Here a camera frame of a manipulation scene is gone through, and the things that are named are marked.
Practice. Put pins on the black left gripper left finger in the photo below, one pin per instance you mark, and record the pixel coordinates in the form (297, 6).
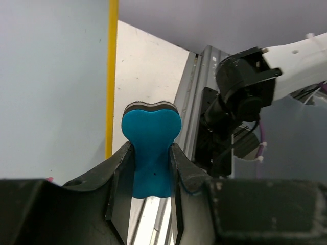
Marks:
(93, 208)

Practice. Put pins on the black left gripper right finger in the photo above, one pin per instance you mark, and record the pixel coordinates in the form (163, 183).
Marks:
(206, 210)

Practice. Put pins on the blue bone shaped eraser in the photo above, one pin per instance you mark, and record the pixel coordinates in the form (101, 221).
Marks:
(151, 129)

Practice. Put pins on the yellow framed whiteboard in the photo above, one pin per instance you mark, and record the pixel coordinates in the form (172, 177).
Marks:
(53, 88)

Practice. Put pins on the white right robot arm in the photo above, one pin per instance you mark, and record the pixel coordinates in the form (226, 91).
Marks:
(252, 79)

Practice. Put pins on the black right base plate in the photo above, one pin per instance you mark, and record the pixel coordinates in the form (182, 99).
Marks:
(214, 143)

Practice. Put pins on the aluminium table frame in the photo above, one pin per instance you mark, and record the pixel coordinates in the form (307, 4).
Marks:
(150, 219)

